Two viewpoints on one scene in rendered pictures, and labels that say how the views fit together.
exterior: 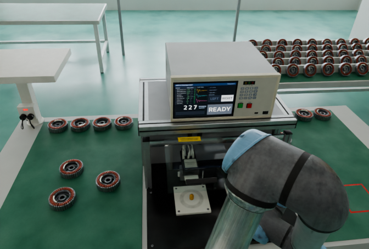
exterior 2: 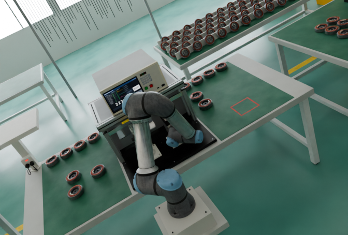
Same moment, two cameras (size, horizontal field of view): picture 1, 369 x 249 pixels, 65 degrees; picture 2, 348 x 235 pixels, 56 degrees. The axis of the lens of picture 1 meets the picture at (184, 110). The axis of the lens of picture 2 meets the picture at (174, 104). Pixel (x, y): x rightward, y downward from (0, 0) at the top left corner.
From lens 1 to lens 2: 1.12 m
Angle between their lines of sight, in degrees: 4
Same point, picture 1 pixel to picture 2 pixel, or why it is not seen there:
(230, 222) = (136, 132)
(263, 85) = (151, 71)
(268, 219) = (173, 133)
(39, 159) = (51, 183)
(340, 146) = (234, 81)
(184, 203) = not seen: hidden behind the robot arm
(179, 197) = not seen: hidden behind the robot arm
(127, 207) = (115, 177)
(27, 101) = (25, 155)
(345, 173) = (237, 96)
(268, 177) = (136, 106)
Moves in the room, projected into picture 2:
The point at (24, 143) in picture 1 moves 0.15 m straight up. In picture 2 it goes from (37, 181) to (26, 168)
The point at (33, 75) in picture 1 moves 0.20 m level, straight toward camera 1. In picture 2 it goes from (25, 131) to (34, 138)
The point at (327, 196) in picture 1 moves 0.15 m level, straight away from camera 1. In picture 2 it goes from (155, 102) to (167, 84)
